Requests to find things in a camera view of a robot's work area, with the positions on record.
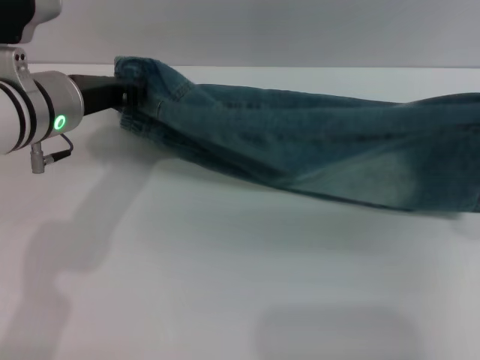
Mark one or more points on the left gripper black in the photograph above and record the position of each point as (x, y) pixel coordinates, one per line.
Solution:
(99, 93)

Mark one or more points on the left wrist camera black silver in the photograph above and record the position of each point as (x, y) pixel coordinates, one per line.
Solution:
(26, 18)

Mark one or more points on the silver left camera mount bracket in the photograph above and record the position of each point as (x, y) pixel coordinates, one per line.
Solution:
(13, 63)

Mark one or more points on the blue denim shorts with embroidery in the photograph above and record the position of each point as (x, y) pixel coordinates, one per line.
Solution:
(300, 150)

